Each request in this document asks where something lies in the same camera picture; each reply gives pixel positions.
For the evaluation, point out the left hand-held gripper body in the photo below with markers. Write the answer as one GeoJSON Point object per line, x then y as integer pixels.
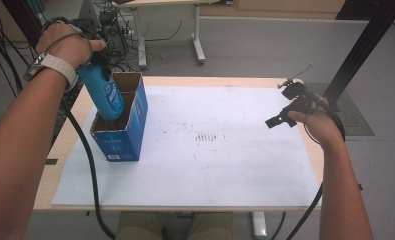
{"type": "Point", "coordinates": [101, 61]}

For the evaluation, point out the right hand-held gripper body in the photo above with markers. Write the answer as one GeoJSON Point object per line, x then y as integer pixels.
{"type": "Point", "coordinates": [301, 96]}

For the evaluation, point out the blue bottle with white cap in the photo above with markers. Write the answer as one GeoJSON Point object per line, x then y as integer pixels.
{"type": "Point", "coordinates": [101, 91]}

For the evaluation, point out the blue cardboard box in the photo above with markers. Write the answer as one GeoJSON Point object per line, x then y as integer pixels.
{"type": "Point", "coordinates": [125, 143]}

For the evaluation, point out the person's right hand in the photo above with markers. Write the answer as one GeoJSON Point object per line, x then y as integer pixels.
{"type": "Point", "coordinates": [323, 125]}

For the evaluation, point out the person's left hand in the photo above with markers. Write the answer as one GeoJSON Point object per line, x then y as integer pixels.
{"type": "Point", "coordinates": [66, 43]}

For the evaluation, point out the beige wristwatch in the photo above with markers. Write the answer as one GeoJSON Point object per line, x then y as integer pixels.
{"type": "Point", "coordinates": [60, 66]}

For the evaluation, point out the white table mat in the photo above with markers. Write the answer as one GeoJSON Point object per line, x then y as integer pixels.
{"type": "Point", "coordinates": [218, 166]}

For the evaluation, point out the white desk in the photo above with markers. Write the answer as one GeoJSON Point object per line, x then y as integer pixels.
{"type": "Point", "coordinates": [196, 33]}

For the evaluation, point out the white table leg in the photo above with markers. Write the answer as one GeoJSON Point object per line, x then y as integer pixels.
{"type": "Point", "coordinates": [259, 224]}

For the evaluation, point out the person's right leg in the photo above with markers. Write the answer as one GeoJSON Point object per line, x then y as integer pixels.
{"type": "Point", "coordinates": [213, 226]}

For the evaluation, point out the person's leg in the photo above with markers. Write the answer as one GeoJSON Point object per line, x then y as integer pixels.
{"type": "Point", "coordinates": [213, 226]}
{"type": "Point", "coordinates": [136, 226]}

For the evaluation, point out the person's left leg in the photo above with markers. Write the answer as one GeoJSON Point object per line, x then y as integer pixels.
{"type": "Point", "coordinates": [136, 226]}

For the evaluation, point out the black metal post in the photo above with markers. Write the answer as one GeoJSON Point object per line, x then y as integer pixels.
{"type": "Point", "coordinates": [368, 43]}
{"type": "Point", "coordinates": [21, 20]}

